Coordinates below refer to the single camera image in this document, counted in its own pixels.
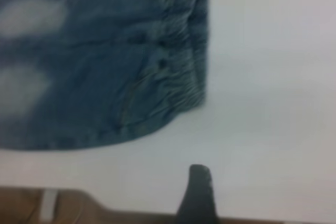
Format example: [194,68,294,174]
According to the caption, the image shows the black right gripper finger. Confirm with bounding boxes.
[175,164,220,224]

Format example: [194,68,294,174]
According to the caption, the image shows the blue denim jeans shorts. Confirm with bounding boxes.
[0,0,211,151]

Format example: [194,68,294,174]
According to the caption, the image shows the pale grey tape strip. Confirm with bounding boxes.
[40,188,58,222]

